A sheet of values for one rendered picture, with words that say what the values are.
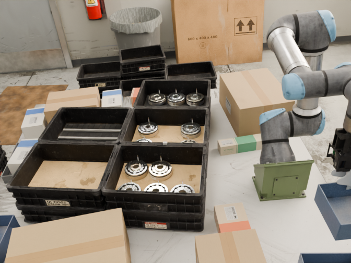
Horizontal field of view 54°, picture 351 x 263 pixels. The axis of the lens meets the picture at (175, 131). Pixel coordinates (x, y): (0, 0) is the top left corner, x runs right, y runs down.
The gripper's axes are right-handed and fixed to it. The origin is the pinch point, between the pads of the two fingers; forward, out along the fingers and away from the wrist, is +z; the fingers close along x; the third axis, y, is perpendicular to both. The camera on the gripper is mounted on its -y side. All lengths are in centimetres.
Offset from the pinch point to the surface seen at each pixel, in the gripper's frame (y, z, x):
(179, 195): 51, 18, -20
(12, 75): 247, 90, -331
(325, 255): 0.0, 36.3, -2.3
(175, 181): 52, 27, -38
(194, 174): 44, 26, -41
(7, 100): 233, 94, -269
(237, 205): 28, 33, -27
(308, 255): 6.1, 36.2, -2.8
